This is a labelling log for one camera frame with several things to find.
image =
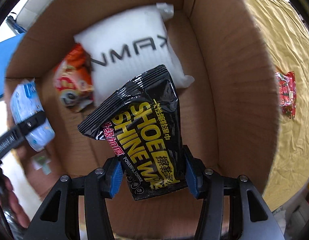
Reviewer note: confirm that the orange snack bag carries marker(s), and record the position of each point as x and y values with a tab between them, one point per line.
72	80

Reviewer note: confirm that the blue tissue pack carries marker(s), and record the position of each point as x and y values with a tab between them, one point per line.
25	103

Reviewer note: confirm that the blue folded mat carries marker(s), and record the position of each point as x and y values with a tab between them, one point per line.
7	49

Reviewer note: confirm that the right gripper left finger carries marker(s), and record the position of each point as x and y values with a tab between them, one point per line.
58	215

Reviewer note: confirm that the person hand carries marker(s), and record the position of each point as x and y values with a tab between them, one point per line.
17	209

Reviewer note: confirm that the red snack bag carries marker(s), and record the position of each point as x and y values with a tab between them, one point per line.
287	93

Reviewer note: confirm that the black shoe wipes pack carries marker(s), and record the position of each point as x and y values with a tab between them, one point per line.
141	122

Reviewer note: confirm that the open cardboard box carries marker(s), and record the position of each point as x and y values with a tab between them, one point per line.
229	115

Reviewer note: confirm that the white air pillow pack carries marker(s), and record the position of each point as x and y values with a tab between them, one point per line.
127	44

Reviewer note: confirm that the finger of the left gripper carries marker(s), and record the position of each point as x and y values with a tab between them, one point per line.
17	134

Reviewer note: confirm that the yellow tablecloth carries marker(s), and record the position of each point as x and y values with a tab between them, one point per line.
287	41

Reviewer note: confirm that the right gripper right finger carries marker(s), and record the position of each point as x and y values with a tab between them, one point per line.
249	215

